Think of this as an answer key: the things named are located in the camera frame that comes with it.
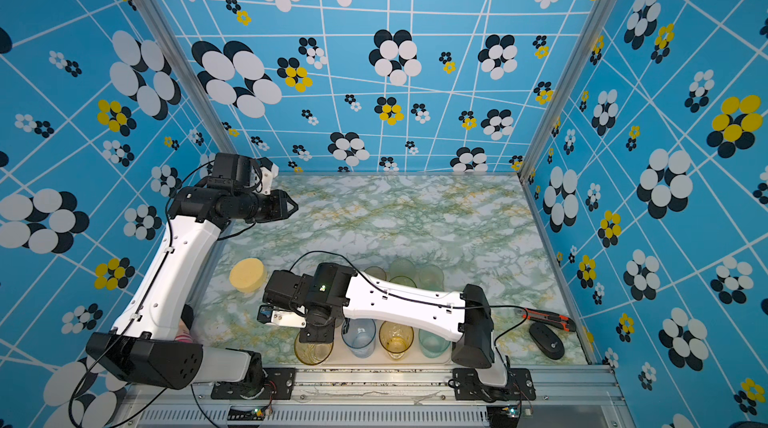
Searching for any tall blue-grey back glass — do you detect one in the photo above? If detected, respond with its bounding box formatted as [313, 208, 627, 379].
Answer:
[341, 319, 377, 359]

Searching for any tall amber back glass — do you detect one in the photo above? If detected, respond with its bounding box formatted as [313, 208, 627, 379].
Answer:
[293, 333, 334, 366]

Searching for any tall amber glass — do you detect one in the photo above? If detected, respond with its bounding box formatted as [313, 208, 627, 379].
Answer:
[293, 333, 334, 366]
[378, 321, 415, 360]

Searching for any short amber glass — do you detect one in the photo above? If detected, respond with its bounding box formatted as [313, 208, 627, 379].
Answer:
[363, 266, 388, 281]

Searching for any short light green glass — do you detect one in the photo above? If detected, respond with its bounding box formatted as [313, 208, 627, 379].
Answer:
[388, 258, 416, 280]

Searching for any tall amber front glass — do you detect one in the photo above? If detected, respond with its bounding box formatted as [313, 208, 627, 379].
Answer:
[378, 321, 415, 360]

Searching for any short pale green glass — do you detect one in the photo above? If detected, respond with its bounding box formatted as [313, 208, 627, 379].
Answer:
[416, 264, 444, 291]

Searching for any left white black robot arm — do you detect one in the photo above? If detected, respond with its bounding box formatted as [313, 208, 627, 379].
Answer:
[85, 153, 298, 391]

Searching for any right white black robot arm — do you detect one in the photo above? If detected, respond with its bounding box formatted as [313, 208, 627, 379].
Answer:
[257, 263, 508, 388]

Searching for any beige rectangular tray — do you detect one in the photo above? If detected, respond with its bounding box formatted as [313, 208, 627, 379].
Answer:
[311, 270, 454, 367]

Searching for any yellow round sponge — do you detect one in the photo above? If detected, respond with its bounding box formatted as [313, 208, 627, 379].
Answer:
[229, 258, 268, 294]

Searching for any pink plush doll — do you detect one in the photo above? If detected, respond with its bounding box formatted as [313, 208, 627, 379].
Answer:
[175, 304, 195, 343]

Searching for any red black utility knife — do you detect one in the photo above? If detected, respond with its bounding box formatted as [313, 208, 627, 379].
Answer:
[522, 308, 577, 333]

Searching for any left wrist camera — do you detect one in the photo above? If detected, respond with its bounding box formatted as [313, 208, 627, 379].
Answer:
[257, 157, 279, 195]

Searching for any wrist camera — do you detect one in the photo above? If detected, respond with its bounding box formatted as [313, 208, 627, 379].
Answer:
[257, 304, 306, 329]
[257, 157, 279, 195]

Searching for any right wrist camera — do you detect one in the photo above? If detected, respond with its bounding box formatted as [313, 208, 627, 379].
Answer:
[257, 304, 306, 329]

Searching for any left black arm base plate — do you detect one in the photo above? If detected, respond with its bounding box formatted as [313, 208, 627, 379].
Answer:
[210, 367, 297, 401]

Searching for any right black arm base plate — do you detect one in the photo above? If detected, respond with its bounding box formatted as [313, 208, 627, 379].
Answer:
[447, 368, 537, 403]

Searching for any aluminium front rail frame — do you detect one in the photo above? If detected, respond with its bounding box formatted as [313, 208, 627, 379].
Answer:
[114, 365, 635, 427]

